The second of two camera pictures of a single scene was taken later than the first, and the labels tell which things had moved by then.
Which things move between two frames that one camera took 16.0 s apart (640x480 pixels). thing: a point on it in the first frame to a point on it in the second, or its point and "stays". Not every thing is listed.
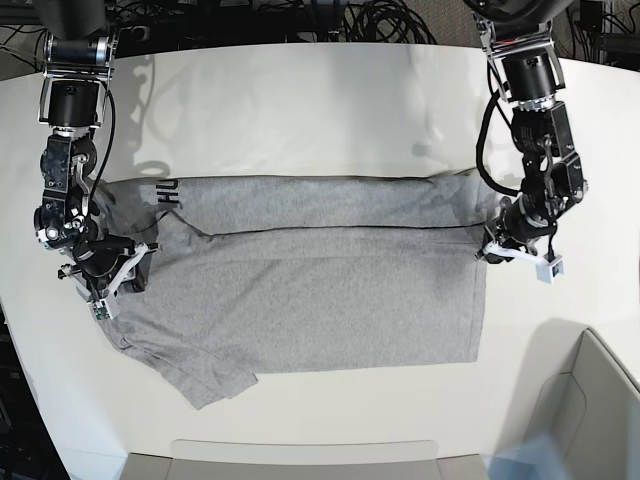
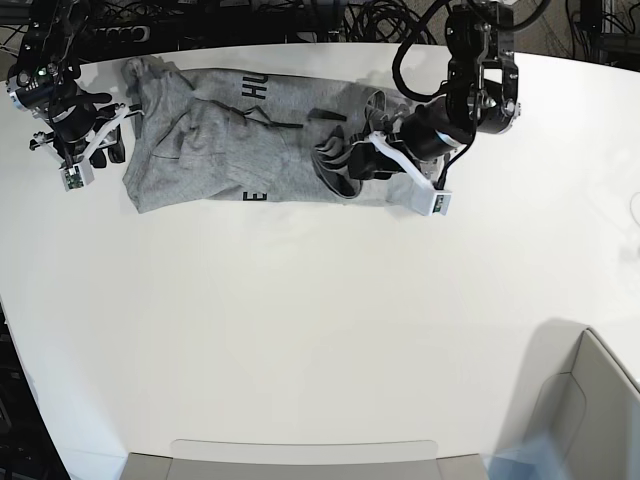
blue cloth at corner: x=536 y=457 stays
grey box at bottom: x=207 y=459 stays
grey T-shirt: x=257 y=274 to x=199 y=137
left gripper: x=104 y=263 to x=82 y=123
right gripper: x=515 y=232 to x=433 y=128
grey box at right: x=584 y=402 stays
